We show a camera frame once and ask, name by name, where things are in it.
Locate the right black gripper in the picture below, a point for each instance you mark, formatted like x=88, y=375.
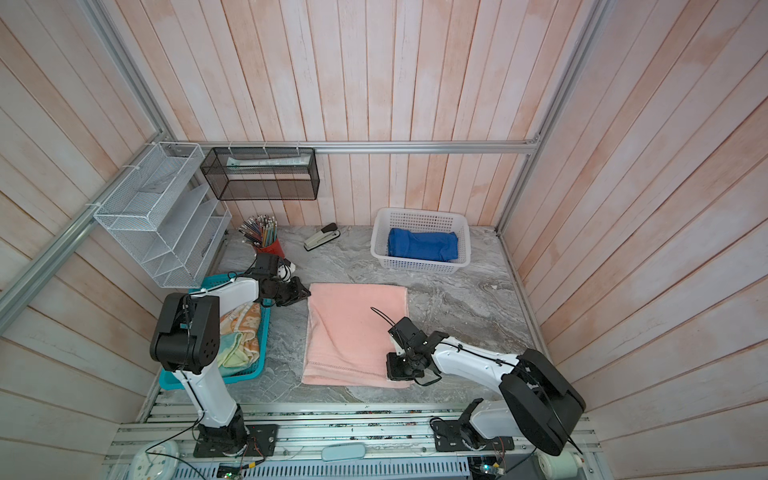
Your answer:
x=393, y=370

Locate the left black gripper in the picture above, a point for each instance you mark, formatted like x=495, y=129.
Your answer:
x=297, y=292

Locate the pink towel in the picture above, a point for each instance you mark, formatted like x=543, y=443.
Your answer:
x=347, y=335

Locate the blue towel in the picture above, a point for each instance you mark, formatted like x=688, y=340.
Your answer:
x=429, y=246

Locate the white plastic basket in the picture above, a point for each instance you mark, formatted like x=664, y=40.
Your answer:
x=419, y=221

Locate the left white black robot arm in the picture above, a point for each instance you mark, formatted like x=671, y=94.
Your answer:
x=187, y=338

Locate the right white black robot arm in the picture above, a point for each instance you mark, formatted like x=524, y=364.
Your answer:
x=537, y=401

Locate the red pencil cup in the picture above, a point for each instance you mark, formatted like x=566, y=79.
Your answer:
x=274, y=248

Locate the orange patterned towel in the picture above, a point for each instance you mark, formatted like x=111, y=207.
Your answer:
x=239, y=330

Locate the coloured pencils bunch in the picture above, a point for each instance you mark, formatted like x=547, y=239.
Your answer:
x=260, y=231

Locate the black grey stapler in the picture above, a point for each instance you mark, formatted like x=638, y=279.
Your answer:
x=323, y=236

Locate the pale green towel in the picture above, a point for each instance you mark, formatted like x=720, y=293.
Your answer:
x=232, y=353

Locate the teal plastic basket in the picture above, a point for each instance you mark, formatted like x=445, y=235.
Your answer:
x=168, y=382

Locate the white tape roll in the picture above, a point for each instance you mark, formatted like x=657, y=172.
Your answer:
x=565, y=466

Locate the white analog clock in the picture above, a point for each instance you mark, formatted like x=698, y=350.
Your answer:
x=155, y=462

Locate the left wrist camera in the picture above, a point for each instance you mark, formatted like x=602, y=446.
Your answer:
x=285, y=269

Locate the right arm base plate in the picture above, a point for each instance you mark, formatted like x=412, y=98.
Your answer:
x=459, y=435

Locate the black mesh wall basket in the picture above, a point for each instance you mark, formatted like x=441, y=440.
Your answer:
x=262, y=173

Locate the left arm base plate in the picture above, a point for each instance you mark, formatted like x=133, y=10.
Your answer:
x=258, y=438

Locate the white wire wall shelf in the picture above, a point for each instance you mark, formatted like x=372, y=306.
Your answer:
x=171, y=228

